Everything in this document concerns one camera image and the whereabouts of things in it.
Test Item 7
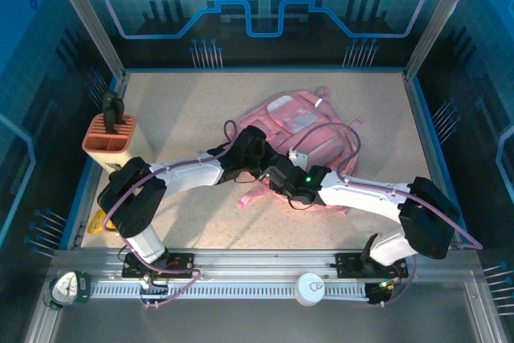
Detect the pink school backpack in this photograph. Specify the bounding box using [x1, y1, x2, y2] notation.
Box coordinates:
[235, 85, 367, 216]

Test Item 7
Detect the aluminium base beam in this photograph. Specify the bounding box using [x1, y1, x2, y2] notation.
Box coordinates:
[50, 248, 481, 283]

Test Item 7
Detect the white round can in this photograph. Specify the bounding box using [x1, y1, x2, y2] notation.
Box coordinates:
[293, 272, 326, 306]

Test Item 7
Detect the cream knife block orange top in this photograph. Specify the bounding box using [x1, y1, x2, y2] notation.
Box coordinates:
[82, 113, 156, 171]

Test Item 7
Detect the green dial clock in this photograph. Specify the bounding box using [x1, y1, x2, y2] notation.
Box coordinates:
[42, 270, 92, 312]

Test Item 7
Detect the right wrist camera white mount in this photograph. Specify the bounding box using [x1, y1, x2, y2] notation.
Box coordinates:
[287, 147, 313, 168]

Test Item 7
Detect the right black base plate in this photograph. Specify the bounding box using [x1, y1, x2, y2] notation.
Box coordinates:
[334, 252, 410, 280]

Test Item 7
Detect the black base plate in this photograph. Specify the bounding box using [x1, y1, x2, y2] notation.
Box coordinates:
[121, 252, 197, 280]
[334, 252, 410, 280]

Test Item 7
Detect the white slotted cable duct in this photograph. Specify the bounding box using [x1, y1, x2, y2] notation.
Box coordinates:
[88, 280, 369, 300]

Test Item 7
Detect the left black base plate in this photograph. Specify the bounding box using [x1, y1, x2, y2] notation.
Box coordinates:
[121, 252, 197, 280]

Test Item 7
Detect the black-handled knife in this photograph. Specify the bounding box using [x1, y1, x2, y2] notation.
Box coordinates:
[112, 97, 125, 129]
[102, 92, 117, 134]

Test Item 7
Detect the aluminium frame post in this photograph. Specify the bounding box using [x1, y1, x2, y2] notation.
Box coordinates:
[43, 0, 129, 83]
[403, 0, 485, 81]

